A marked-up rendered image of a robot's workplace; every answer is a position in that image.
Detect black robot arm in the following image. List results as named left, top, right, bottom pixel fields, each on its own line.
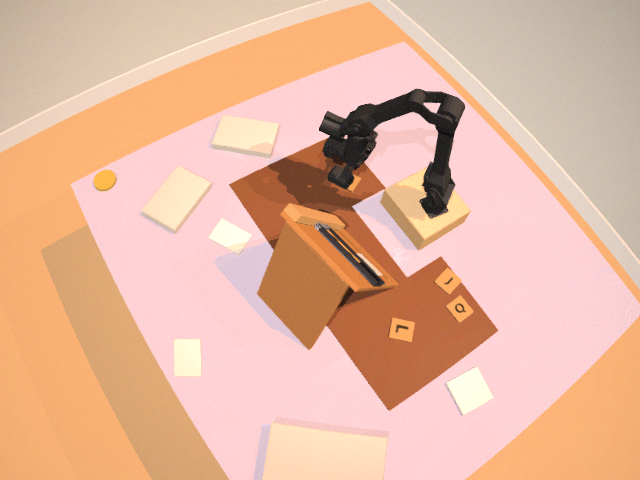
left=319, top=89, right=465, bottom=219

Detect orange flat disc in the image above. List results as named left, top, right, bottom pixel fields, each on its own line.
left=93, top=169, right=116, bottom=191

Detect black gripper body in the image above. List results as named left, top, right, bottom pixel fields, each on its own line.
left=328, top=140, right=377, bottom=189

